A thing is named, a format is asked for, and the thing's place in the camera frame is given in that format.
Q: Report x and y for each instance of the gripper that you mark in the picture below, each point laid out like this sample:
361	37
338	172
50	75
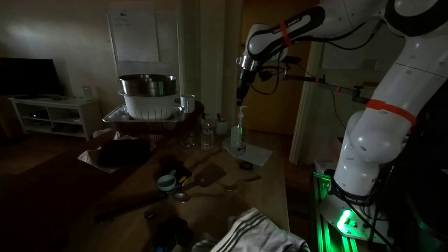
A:
247	76

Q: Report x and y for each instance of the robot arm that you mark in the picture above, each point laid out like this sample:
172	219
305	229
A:
381	101

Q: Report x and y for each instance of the clear pump bottle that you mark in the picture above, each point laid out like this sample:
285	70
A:
237	134

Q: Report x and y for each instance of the clear plastic water bottle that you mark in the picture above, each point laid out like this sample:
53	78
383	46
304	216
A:
207	134

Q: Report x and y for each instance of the white cup with utensil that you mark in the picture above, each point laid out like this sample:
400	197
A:
221	127

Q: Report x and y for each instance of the white mug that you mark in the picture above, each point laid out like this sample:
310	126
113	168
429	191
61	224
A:
188	104

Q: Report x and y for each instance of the white paper sheet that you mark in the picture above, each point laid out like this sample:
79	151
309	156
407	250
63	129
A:
257	154

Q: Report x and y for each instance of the small glass jar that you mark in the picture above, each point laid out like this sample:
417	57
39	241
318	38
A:
188	139

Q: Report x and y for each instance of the steel mixing bowl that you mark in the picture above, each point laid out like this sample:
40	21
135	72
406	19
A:
147	85

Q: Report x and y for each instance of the white plastic colander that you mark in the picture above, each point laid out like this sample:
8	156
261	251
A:
149	106

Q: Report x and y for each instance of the wooden spatula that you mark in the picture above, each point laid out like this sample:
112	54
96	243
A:
210	175

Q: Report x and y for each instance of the whiteboard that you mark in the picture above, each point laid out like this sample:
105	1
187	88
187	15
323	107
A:
136	38

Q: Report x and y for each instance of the teal measuring cup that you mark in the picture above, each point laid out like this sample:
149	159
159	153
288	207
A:
166	182

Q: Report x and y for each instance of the metal spoon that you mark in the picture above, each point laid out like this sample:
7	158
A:
181	197

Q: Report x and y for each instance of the aluminium foil tray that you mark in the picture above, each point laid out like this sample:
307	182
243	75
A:
115	117

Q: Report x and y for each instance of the dark folded cloth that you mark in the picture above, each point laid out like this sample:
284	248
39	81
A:
124	153

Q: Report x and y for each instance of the striped white towel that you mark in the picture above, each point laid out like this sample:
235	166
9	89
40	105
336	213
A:
252	231

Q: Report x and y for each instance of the small white device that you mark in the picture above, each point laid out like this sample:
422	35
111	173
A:
88	93

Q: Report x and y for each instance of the white television shelf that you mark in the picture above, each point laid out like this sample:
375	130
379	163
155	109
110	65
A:
80	105

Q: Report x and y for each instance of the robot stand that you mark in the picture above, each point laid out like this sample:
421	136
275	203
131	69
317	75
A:
327	231

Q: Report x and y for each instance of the long black utensil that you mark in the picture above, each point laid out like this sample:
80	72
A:
129	209

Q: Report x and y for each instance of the crumpled white paper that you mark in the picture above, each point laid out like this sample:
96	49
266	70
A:
89	157

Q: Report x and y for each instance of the television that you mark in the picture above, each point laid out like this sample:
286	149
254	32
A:
28	77

